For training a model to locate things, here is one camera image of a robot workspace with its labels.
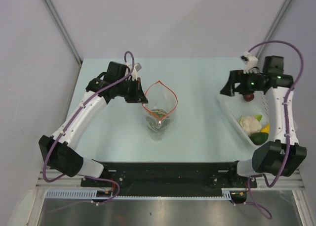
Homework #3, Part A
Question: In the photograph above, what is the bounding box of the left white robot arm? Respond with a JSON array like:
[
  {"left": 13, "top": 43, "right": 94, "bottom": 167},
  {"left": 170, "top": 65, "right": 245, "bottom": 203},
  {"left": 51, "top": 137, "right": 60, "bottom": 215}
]
[{"left": 39, "top": 61, "right": 148, "bottom": 186}]

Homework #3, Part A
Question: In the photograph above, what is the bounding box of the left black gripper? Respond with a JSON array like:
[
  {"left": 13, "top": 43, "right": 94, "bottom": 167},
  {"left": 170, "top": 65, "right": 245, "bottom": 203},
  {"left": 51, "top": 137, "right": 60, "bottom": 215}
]
[{"left": 117, "top": 78, "right": 148, "bottom": 104}]

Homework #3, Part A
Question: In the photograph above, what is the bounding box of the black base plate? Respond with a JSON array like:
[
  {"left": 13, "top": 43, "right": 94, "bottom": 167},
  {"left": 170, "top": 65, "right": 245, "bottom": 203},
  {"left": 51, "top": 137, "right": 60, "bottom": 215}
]
[{"left": 80, "top": 161, "right": 257, "bottom": 197}]

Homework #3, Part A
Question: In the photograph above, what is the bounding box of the white cable duct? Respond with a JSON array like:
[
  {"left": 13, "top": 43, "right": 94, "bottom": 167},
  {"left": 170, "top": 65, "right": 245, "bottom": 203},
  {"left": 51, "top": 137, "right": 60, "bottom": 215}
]
[{"left": 45, "top": 189, "right": 247, "bottom": 201}]

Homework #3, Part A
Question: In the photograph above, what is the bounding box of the yellow pepper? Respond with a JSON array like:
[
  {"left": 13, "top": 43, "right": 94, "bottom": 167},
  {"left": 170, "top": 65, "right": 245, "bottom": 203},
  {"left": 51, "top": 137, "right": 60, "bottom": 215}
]
[{"left": 260, "top": 124, "right": 270, "bottom": 134}]

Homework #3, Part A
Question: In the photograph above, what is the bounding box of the clear zip top bag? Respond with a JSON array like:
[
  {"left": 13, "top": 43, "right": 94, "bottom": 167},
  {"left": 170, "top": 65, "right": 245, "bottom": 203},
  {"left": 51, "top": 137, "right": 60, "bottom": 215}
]
[{"left": 142, "top": 80, "right": 178, "bottom": 141}]

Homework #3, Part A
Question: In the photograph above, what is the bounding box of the green avocado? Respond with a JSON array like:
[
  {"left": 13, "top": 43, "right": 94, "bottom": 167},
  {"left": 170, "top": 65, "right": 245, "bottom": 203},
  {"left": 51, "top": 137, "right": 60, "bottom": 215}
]
[{"left": 249, "top": 132, "right": 269, "bottom": 145}]

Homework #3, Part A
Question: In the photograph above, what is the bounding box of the white cauliflower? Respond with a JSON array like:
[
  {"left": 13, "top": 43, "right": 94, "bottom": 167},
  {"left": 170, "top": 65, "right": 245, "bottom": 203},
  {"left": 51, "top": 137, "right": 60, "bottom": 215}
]
[{"left": 239, "top": 116, "right": 262, "bottom": 136}]

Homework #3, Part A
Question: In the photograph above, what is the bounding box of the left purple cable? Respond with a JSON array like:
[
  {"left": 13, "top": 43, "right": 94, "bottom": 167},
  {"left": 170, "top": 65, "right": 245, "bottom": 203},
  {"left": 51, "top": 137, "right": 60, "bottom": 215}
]
[{"left": 42, "top": 50, "right": 135, "bottom": 213}]

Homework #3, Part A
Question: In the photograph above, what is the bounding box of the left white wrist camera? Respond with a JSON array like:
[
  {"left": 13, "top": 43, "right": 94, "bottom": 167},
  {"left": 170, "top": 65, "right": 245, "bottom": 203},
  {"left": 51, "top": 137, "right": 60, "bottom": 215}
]
[{"left": 124, "top": 62, "right": 143, "bottom": 81}]

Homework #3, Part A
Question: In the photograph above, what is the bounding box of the white plastic basket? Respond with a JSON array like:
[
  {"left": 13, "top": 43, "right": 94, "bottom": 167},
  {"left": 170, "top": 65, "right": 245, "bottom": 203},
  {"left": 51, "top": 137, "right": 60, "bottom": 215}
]
[{"left": 217, "top": 91, "right": 297, "bottom": 147}]

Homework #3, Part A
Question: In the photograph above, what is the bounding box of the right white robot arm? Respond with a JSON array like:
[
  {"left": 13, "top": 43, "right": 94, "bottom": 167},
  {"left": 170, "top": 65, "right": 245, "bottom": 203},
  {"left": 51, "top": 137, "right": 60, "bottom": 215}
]
[{"left": 220, "top": 56, "right": 307, "bottom": 187}]

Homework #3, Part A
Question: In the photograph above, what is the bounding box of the dark red plum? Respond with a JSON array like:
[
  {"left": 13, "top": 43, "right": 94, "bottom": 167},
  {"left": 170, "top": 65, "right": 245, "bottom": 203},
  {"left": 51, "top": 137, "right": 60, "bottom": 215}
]
[{"left": 243, "top": 93, "right": 255, "bottom": 102}]

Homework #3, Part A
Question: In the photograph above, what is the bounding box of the green melon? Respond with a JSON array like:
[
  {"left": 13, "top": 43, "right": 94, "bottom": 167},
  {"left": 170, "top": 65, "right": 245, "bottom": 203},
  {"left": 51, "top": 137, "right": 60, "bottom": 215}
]
[{"left": 145, "top": 108, "right": 173, "bottom": 133}]

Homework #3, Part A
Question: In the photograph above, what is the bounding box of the lime green fruit piece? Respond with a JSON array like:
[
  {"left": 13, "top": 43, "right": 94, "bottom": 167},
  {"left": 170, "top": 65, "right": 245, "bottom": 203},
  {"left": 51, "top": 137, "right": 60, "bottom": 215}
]
[{"left": 254, "top": 115, "right": 262, "bottom": 122}]

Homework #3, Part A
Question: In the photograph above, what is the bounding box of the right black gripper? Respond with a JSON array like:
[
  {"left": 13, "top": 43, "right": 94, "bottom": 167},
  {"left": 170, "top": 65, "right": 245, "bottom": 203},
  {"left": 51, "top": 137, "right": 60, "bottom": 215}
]
[{"left": 219, "top": 69, "right": 263, "bottom": 97}]

